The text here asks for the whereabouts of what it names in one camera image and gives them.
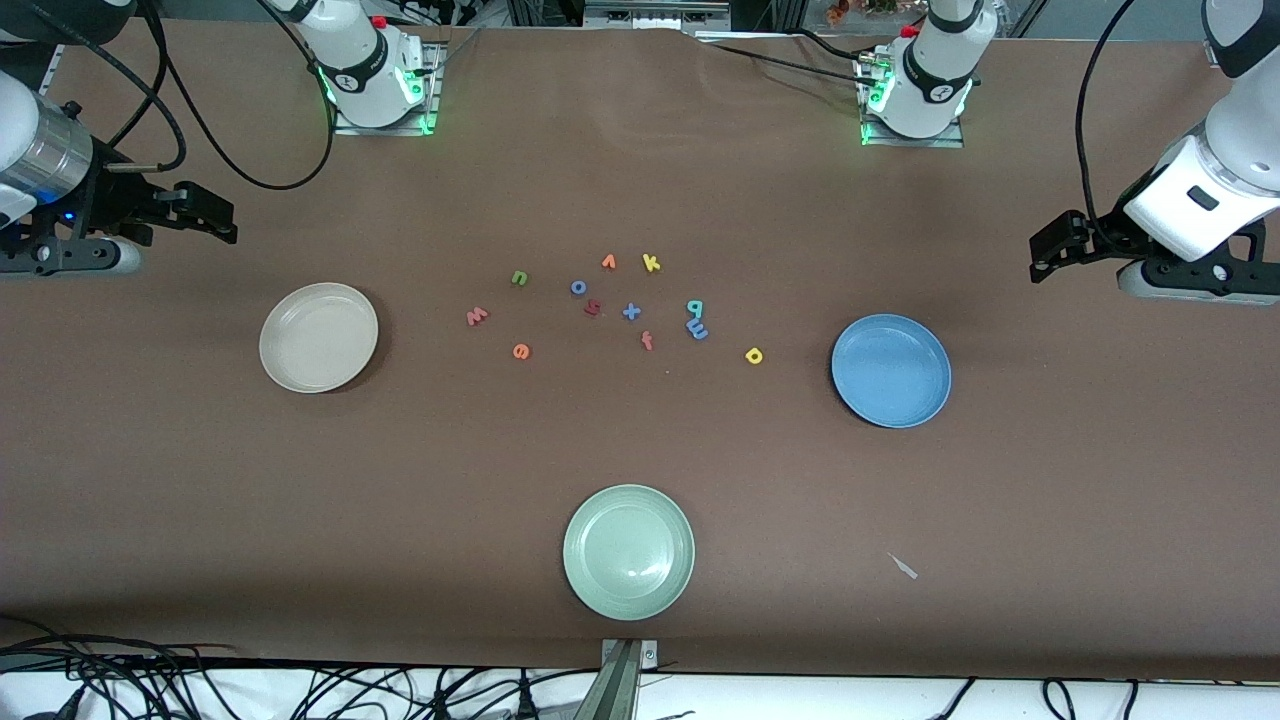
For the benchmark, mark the brown paper table cover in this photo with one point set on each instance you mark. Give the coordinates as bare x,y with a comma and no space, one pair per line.
640,450

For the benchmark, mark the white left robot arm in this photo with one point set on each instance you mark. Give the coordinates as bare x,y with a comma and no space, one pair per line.
930,80

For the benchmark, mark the small white paper scrap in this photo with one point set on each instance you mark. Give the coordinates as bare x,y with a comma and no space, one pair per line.
905,568

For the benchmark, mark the red foam letter w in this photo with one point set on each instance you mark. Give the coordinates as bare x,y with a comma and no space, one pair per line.
477,316

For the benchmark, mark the blue foam letter m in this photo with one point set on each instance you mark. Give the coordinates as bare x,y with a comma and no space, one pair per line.
697,329

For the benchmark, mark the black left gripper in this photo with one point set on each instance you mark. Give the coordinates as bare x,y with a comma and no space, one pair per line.
1097,237

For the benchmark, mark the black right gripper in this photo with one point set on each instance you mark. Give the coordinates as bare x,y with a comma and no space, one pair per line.
112,203

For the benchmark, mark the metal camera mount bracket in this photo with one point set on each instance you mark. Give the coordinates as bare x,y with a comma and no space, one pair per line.
620,690

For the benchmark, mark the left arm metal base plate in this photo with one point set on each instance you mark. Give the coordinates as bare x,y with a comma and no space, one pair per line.
910,142

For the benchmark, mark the green round plate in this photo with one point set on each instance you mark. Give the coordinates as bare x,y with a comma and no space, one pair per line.
628,552

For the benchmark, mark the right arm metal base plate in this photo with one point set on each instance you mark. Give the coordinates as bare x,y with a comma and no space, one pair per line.
385,128

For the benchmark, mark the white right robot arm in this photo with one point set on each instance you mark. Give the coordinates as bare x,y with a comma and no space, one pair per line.
365,70

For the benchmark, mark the blue round plate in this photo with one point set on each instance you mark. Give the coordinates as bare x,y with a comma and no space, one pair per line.
891,371

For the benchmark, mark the beige round plate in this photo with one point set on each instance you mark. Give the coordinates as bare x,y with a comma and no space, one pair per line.
318,338

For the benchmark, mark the aluminium frame behind table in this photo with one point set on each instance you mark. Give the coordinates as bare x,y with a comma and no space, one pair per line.
650,12

